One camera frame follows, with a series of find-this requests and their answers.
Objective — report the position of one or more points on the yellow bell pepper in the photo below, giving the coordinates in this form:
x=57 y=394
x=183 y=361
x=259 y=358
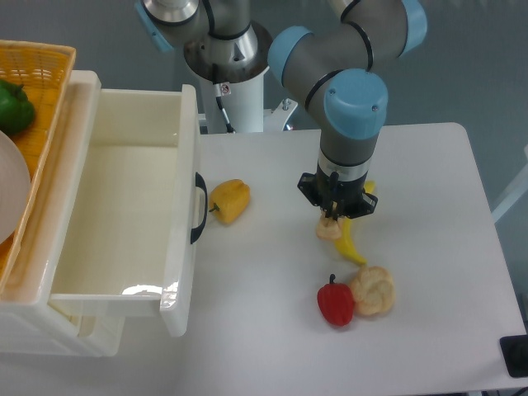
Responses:
x=229 y=199

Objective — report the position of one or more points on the yellow banana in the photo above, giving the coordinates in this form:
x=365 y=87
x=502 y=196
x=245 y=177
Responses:
x=345 y=245

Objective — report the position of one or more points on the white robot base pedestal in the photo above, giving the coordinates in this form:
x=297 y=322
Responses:
x=231 y=75

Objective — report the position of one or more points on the black device at edge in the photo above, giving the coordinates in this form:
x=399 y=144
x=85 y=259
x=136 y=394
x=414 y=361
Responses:
x=514 y=352

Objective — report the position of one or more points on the black drawer handle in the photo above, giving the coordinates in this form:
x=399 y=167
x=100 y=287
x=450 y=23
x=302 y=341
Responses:
x=202 y=199

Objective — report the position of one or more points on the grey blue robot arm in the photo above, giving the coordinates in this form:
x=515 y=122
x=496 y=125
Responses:
x=331 y=76

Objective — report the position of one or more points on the upper white drawer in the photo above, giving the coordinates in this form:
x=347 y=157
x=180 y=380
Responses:
x=127 y=251

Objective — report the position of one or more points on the round bread roll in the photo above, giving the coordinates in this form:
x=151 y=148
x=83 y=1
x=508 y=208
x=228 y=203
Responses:
x=373 y=291

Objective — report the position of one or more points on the white plate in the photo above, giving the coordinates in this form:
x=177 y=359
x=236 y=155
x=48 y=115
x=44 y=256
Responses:
x=15 y=186

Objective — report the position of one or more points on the green bell pepper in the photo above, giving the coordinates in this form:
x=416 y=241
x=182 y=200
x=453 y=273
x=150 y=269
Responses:
x=17 y=112

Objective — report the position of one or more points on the red bell pepper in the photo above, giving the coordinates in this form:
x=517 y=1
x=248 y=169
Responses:
x=336 y=303

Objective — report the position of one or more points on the white drawer cabinet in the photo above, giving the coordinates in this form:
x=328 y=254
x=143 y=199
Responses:
x=29 y=323

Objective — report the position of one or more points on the orange woven basket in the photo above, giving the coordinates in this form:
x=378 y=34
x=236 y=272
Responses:
x=44 y=70

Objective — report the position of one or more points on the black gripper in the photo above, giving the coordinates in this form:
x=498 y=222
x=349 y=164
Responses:
x=339 y=191

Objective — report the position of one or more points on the square bread piece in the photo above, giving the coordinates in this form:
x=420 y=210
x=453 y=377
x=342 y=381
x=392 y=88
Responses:
x=329 y=228

